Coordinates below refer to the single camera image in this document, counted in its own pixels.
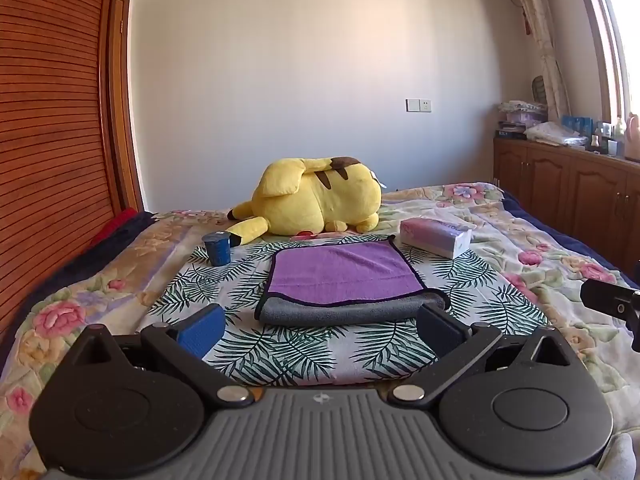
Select red cloth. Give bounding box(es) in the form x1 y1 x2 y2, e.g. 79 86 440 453
92 207 139 247

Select dark blue bed sheet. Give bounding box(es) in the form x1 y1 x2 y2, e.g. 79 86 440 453
500 189 640 288

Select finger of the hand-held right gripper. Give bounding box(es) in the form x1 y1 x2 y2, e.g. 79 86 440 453
581 278 640 322

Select dark blue cloth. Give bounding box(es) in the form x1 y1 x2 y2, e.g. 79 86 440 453
42 211 157 302

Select stack of folded linens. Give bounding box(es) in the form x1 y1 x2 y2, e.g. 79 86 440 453
497 100 549 129

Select grey towel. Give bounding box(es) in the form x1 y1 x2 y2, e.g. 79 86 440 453
254 290 448 326

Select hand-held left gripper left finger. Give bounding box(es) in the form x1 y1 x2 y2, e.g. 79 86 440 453
69 304 254 409

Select yellow plush toy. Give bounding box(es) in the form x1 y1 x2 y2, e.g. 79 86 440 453
227 156 384 249

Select leaf print cloth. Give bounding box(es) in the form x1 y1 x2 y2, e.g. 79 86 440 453
145 232 554 387

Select wooden cabinet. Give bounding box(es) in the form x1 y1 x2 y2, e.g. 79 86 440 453
492 137 640 277

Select dark blue cup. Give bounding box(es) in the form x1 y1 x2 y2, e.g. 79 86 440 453
202 231 233 266

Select purple towel with black trim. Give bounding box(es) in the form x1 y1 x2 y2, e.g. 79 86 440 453
267 235 427 309

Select pink and white tissue pack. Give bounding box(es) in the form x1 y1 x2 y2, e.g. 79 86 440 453
399 218 474 260

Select wooden louvered wardrobe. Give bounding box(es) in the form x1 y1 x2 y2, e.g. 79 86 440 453
0 0 147 343

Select wooden framed window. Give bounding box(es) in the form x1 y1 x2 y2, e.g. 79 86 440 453
575 0 640 162

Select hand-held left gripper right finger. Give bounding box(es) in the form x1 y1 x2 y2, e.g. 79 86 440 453
389 304 584 409

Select blue boxes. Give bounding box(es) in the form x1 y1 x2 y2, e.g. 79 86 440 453
560 115 594 137

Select cream patterned curtain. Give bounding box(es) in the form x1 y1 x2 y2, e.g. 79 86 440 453
502 0 572 124

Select white plastic bag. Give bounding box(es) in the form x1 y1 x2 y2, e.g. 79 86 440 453
524 121 589 147

